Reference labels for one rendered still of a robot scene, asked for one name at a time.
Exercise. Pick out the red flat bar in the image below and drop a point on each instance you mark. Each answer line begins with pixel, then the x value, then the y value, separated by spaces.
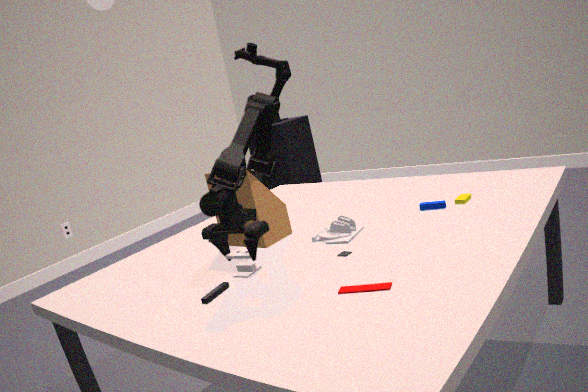
pixel 366 288

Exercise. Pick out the blue rectangular bar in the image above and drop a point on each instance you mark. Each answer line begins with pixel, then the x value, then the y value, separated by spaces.
pixel 435 205

